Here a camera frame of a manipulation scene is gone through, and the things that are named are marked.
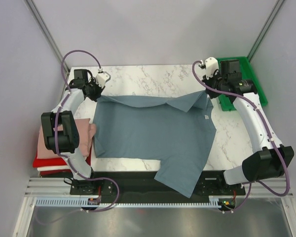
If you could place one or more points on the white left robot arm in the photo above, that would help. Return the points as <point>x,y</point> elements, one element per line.
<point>60,132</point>

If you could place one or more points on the white folded t shirt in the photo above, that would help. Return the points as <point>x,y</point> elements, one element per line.
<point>52,168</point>

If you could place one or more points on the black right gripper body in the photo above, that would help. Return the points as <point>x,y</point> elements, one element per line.
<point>216,82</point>

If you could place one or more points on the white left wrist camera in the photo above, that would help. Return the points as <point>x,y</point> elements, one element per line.
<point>102,78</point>

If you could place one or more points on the aluminium frame rail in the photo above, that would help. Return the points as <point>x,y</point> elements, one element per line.
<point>47,187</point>

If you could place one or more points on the light blue cable duct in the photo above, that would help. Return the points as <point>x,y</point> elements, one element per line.
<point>96,202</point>

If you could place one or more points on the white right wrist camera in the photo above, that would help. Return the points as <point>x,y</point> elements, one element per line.
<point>210,65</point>

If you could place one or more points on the pink folded t shirt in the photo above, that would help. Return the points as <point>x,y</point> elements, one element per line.
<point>86,132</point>

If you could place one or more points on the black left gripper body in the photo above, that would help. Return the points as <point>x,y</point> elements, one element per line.
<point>94,90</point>

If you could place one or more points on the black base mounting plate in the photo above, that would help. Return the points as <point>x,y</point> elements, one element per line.
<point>131,186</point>

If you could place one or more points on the dark red folded t shirt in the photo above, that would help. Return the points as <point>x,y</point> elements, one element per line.
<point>55,172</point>

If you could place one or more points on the blue grey t shirt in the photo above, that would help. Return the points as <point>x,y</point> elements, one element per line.
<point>178,132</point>

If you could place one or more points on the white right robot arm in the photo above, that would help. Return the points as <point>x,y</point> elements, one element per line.
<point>270,157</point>

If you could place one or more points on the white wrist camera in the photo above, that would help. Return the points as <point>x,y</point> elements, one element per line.
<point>102,78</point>
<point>210,65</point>

